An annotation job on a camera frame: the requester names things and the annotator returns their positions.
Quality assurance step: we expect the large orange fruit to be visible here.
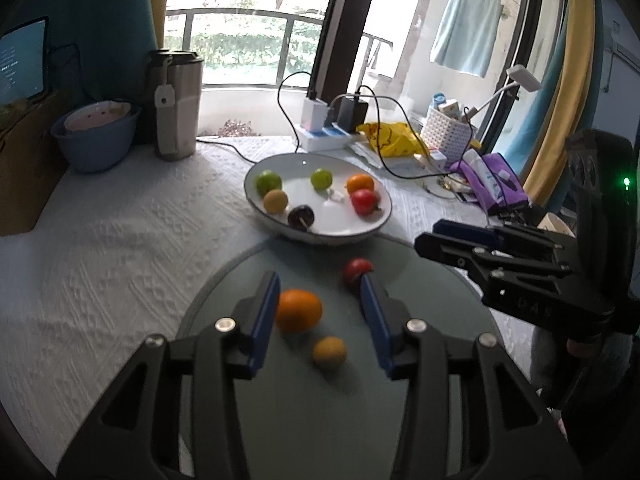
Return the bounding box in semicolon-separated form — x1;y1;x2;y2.
274;289;323;334

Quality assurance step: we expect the small yellow-brown fruit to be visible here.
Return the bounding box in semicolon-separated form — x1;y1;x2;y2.
311;336;348;372

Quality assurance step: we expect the red tomato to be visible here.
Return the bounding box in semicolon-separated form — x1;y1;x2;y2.
343;258;374;287
350;188;381;217

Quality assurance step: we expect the green plum fruit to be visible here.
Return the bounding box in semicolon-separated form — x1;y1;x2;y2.
254;170;282;197
310;168;333;191

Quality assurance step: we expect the purple pouch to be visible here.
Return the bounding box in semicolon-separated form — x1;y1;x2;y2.
450;148;529;216

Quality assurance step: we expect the yellow curtain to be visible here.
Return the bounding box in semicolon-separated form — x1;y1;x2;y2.
524;0;596;206

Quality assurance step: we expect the grey round tray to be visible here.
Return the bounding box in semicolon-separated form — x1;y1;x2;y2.
179;236;498;479

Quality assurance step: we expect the white woven basket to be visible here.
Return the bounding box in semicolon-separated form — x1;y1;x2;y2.
421;107;475;165

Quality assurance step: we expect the white paper packet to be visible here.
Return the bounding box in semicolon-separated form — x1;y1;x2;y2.
348;142;422;172

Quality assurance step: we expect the yellow plastic bag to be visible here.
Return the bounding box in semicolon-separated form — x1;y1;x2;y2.
356;122;430;157

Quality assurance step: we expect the dark purple fruit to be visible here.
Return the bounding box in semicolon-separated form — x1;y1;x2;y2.
288;205;316;232

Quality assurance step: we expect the white desk lamp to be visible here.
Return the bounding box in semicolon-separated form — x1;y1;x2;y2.
463;64;541;122

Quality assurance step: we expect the white round plate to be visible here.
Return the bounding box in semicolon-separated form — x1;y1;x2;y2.
244;153;393;245

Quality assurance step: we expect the black charger adapter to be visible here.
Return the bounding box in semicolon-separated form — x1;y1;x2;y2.
336;96;369;133

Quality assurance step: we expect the light blue towel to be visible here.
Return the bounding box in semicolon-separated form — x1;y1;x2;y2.
430;0;502;78

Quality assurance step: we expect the white power strip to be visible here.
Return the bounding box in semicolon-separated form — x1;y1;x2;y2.
295;125;367;153

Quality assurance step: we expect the white charger adapter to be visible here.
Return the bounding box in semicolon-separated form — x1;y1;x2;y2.
300;98;328;133

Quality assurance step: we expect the blue bowl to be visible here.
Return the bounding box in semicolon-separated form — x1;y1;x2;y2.
50;101;140;174

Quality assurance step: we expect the brown cardboard box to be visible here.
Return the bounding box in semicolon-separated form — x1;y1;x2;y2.
0;90;72;236

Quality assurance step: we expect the stainless steel tumbler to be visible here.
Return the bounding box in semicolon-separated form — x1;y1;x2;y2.
145;49;204;162

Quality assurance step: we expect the tablet screen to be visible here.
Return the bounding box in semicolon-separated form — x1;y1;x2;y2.
0;18;48;105

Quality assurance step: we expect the teal curtain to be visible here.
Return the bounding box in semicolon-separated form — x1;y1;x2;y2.
6;0;157;102

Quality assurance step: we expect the grey charging cable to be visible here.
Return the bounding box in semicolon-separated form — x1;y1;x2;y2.
324;91;476;181

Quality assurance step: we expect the black charging cable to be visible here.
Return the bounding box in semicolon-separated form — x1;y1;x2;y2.
195;70;314;166

